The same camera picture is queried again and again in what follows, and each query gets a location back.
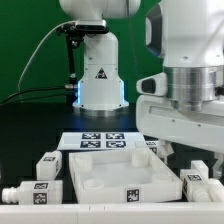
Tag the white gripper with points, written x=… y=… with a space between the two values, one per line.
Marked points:
x=179 y=108

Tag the white square tabletop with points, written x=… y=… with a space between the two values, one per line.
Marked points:
x=122 y=176

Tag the white marker plate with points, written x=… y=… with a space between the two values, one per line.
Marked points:
x=78 y=141

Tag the black camera on stand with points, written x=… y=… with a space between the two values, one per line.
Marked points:
x=74 y=32

